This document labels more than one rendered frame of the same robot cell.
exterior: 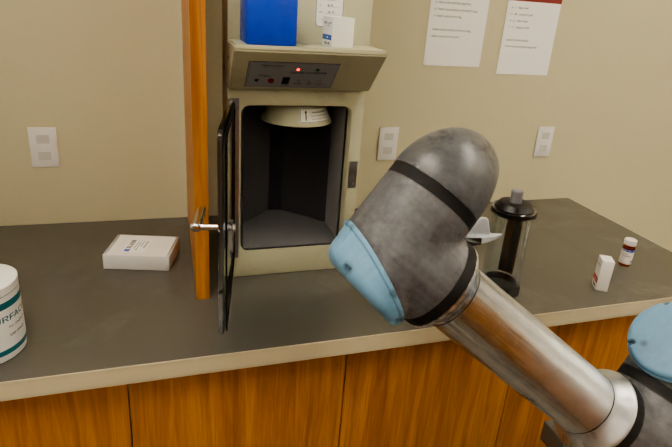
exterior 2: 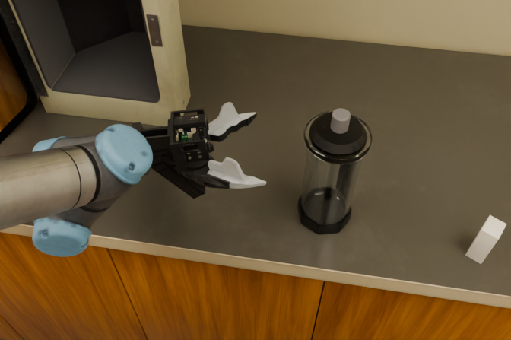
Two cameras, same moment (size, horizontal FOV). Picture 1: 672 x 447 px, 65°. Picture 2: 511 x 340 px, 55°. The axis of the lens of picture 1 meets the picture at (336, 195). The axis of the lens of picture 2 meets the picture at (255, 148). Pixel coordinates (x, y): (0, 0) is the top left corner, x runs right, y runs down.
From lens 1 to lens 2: 0.87 m
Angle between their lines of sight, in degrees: 36
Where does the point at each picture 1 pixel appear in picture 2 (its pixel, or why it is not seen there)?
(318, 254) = (137, 109)
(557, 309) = (372, 271)
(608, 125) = not seen: outside the picture
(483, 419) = (290, 323)
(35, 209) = not seen: outside the picture
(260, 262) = (74, 105)
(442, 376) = (226, 281)
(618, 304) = (475, 292)
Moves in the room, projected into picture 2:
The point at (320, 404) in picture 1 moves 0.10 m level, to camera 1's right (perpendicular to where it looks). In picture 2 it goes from (93, 266) to (130, 286)
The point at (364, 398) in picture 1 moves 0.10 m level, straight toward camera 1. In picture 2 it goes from (140, 274) to (107, 310)
